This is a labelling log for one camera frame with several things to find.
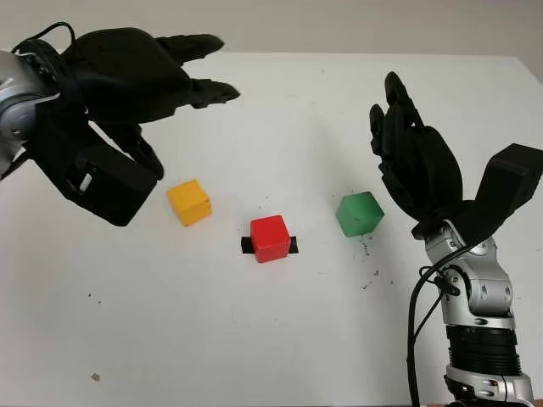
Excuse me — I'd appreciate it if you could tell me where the black tape strip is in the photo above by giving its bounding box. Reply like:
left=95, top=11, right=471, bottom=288
left=240, top=232, right=300, bottom=257

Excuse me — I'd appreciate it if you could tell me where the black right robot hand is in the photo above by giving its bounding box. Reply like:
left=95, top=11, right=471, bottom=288
left=368, top=70, right=463, bottom=238

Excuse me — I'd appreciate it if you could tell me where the red cube block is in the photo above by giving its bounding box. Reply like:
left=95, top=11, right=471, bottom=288
left=249, top=215, right=292, bottom=265

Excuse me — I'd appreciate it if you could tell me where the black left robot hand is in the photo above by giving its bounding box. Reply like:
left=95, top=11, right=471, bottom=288
left=63, top=27, right=242, bottom=181

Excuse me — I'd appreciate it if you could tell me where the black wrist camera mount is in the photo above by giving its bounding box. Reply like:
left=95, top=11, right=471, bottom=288
left=457, top=143, right=543, bottom=247
left=25, top=114, right=156, bottom=228

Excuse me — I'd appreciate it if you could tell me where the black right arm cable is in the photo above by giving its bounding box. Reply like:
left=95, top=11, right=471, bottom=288
left=406, top=243, right=467, bottom=407

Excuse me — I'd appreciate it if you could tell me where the green cube block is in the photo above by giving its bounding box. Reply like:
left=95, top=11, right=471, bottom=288
left=334, top=191, right=386, bottom=238

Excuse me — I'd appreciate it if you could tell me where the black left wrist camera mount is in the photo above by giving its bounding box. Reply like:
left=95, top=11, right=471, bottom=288
left=25, top=114, right=156, bottom=228

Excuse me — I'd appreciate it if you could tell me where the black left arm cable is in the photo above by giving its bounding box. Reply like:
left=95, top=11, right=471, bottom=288
left=12, top=21, right=76, bottom=54

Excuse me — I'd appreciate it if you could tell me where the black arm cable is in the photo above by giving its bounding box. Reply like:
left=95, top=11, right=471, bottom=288
left=406, top=243, right=467, bottom=407
left=12, top=21, right=76, bottom=54

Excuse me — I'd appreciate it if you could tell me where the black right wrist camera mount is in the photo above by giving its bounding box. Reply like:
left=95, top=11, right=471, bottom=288
left=457, top=143, right=543, bottom=247

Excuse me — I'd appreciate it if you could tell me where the yellow cube block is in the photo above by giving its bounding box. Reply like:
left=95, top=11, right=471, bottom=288
left=165, top=179, right=212, bottom=227

